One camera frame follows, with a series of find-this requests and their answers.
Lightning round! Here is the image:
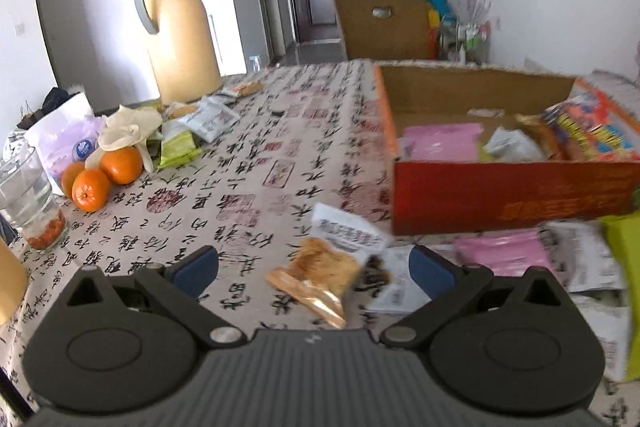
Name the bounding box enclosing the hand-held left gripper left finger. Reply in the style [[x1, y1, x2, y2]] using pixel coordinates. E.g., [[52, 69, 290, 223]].
[[64, 245, 248, 349]]

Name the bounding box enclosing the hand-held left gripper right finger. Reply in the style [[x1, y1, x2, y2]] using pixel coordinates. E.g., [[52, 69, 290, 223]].
[[379, 245, 577, 350]]

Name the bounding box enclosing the red cardboard box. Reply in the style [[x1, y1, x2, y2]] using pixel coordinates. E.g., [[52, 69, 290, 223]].
[[372, 63, 640, 237]]

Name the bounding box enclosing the clear oat crisp packet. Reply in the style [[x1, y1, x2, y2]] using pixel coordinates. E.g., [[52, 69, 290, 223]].
[[264, 203, 393, 329]]

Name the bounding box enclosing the pink snack packet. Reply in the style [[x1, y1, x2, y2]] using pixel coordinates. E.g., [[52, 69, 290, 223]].
[[400, 123, 485, 164], [452, 229, 561, 280]]

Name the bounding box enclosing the large orange red snack bag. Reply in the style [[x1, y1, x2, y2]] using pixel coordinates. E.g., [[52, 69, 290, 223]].
[[542, 87, 640, 162]]

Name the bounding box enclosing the small green snack packet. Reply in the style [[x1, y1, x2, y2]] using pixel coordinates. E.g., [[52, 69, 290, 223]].
[[157, 130, 202, 170]]

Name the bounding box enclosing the orange fruit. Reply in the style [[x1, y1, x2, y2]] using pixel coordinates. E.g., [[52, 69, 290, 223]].
[[100, 147, 143, 185], [60, 162, 86, 198], [71, 168, 112, 212]]

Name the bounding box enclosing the white printed snack packet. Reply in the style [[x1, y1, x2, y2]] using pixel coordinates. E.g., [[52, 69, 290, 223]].
[[177, 96, 241, 142]]

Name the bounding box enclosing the clear cookie packet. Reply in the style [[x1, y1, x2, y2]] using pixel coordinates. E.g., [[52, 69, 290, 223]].
[[165, 102, 200, 120], [232, 79, 265, 98]]

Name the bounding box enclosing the orange snack packet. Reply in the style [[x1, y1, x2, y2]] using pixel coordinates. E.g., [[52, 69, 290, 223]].
[[515, 113, 571, 160]]

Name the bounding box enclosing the drinking glass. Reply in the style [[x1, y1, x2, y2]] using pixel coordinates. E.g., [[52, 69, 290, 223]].
[[0, 146, 69, 252]]

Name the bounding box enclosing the pale yellow object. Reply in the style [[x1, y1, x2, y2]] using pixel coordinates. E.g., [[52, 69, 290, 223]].
[[0, 239, 28, 325]]

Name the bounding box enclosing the purple and white bag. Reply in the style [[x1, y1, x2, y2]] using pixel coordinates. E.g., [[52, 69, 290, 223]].
[[24, 92, 108, 188]]

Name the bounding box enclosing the dark bag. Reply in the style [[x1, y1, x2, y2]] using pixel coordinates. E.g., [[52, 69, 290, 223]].
[[17, 87, 83, 130]]

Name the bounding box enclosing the beige thermos jug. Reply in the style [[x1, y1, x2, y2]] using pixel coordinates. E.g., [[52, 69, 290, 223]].
[[132, 0, 223, 105]]

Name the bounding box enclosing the brown cardboard box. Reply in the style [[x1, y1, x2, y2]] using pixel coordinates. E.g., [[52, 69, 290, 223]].
[[331, 0, 441, 62]]

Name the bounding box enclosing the grey quilted blanket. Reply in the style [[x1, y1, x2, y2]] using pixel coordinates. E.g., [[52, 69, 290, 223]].
[[590, 69, 640, 88]]

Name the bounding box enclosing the wire rack with bottles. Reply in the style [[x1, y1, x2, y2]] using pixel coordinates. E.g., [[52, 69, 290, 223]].
[[440, 21, 491, 65]]

